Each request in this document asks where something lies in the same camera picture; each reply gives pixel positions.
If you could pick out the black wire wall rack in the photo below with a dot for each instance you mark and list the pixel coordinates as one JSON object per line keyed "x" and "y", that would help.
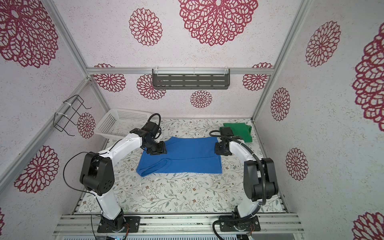
{"x": 65, "y": 117}

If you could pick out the aluminium front rail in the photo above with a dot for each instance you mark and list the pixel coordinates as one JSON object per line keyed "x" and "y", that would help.
{"x": 178, "y": 224}

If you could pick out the blue tank top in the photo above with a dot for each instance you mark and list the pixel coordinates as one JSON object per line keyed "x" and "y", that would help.
{"x": 194, "y": 155}

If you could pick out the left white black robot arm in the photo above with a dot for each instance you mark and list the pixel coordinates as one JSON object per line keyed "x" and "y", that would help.
{"x": 98, "y": 176}

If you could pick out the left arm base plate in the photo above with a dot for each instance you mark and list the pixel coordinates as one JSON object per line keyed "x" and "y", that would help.
{"x": 121, "y": 225}

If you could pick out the white plastic basket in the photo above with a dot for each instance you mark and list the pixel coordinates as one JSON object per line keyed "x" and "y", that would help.
{"x": 117, "y": 123}

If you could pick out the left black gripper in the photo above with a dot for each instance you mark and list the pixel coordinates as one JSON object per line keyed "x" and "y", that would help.
{"x": 163, "y": 150}

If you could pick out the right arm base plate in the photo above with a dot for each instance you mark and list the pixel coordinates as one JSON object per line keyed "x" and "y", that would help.
{"x": 229, "y": 224}

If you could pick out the grey metal wall shelf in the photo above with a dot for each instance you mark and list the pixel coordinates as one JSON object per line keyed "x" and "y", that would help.
{"x": 191, "y": 80}

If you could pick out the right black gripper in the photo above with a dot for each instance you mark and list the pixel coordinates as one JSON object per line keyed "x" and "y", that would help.
{"x": 216, "y": 146}

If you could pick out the green tank top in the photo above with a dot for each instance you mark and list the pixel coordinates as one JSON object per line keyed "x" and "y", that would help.
{"x": 241, "y": 130}

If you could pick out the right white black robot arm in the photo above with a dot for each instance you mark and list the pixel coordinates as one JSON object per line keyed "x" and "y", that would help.
{"x": 259, "y": 176}

